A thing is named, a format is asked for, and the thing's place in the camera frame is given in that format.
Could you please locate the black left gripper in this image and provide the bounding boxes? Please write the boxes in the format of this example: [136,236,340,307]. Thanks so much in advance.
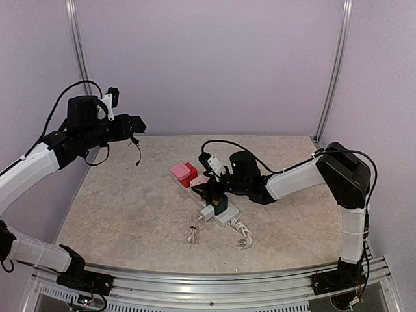
[81,112,139,150]

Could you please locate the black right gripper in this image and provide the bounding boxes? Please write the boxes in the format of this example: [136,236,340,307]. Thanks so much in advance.
[191,171,249,203]

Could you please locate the black power adapter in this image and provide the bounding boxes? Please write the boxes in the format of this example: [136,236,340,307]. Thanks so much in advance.
[128,130,142,166]

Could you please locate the white usb charger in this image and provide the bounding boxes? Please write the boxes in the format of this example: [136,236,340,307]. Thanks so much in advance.
[198,205,215,222]

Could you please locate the white power strip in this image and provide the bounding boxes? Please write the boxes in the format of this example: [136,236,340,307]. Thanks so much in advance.
[171,172,241,228]

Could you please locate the white usb cable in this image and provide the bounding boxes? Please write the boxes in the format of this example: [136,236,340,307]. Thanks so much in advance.
[185,213,203,245]

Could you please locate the pink folding extension socket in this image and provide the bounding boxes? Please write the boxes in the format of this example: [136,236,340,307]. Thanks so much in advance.
[170,162,190,181]

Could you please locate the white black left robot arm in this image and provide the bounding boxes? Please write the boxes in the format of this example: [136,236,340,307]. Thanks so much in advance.
[1,88,146,289]

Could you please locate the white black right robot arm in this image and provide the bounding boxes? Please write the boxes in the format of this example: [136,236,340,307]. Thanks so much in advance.
[191,142,378,289]

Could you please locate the dark green cube socket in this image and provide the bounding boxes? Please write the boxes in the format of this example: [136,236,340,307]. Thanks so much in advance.
[211,198,228,216]

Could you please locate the pink cube socket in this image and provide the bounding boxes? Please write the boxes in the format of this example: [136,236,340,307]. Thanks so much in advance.
[190,175,209,187]

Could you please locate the red cube socket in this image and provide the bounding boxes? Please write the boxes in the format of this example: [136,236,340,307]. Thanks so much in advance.
[180,162,198,189]

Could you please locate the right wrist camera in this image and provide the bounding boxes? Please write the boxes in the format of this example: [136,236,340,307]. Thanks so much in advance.
[198,152,227,182]

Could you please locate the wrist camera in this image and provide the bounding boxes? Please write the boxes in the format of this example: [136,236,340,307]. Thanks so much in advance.
[98,87,120,121]
[198,152,227,182]

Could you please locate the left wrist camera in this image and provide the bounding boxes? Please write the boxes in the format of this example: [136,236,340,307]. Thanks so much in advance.
[98,87,120,121]

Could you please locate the white power strip cord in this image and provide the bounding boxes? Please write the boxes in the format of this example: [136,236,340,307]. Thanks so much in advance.
[227,218,254,252]

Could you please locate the left aluminium frame post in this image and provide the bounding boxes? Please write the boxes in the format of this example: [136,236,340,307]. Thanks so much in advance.
[65,0,89,80]

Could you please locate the aluminium frame post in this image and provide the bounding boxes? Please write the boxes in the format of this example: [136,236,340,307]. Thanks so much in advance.
[313,0,353,146]
[65,0,89,80]

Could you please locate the aluminium front rail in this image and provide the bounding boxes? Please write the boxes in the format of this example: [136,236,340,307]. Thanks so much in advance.
[18,257,404,311]

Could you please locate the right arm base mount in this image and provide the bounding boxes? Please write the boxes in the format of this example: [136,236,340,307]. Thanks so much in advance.
[311,270,367,295]

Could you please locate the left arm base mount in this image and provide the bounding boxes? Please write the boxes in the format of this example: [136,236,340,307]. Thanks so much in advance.
[56,270,114,296]

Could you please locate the right aluminium frame post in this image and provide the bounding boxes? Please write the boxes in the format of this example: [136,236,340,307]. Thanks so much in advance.
[313,0,353,146]

